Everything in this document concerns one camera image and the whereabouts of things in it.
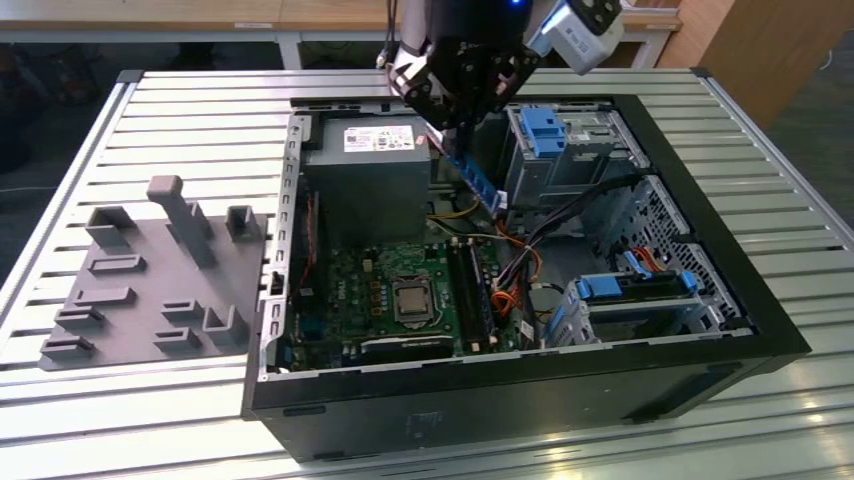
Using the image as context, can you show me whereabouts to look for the orange yellow red wires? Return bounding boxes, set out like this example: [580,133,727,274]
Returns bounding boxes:
[489,244,543,319]

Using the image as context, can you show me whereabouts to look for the grey parts rack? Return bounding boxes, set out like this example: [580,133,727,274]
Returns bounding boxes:
[38,174,274,374]

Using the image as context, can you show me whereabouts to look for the round grey speaker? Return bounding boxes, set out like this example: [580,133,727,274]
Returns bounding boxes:
[529,284,568,312]

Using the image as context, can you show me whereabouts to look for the silver CPU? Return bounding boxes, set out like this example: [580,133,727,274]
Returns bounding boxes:
[392,287,435,321]

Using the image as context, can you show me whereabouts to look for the silver drive cage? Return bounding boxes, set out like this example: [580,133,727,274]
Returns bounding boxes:
[503,104,652,212]

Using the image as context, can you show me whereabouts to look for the black RAM slot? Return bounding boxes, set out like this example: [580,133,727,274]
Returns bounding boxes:
[447,238,483,352]

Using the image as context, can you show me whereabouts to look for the black PC case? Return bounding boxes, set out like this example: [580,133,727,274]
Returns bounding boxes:
[240,93,812,464]

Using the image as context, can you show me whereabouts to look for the grey power supply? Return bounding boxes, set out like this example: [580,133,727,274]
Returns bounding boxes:
[302,117,435,247]

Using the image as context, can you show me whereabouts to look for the blue disk carrier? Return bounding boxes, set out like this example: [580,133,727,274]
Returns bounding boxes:
[576,272,699,304]

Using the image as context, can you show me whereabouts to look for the green motherboard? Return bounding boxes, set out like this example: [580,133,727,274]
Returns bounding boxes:
[282,234,535,374]

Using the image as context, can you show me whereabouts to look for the red data wire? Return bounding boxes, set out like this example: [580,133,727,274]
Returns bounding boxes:
[632,246,669,276]

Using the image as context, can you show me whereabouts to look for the black graphics card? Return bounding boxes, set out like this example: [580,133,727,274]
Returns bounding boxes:
[358,333,456,359]

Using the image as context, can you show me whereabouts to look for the grey white wire bundle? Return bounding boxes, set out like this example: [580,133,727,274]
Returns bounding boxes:
[432,230,545,294]

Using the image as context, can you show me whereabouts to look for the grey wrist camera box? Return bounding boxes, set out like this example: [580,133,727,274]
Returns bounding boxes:
[524,0,627,77]

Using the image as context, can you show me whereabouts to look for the black flat cable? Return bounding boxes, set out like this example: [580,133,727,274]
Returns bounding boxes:
[505,172,636,247]

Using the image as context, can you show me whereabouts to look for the silver disk bay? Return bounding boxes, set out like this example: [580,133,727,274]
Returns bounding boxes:
[543,279,735,349]

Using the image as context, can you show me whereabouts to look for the yellow black wire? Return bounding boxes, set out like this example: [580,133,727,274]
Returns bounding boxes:
[425,197,485,222]

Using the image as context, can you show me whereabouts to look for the blue drive latch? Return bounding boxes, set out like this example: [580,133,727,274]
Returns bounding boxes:
[519,107,568,159]

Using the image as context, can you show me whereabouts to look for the metal socket cover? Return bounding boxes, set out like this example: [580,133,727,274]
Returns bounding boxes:
[388,273,445,331]

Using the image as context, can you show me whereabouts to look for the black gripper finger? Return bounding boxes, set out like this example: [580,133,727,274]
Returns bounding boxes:
[463,45,543,152]
[389,43,476,154]

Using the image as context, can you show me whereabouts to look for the wooden cabinet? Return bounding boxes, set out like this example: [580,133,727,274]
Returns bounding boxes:
[656,0,854,131]

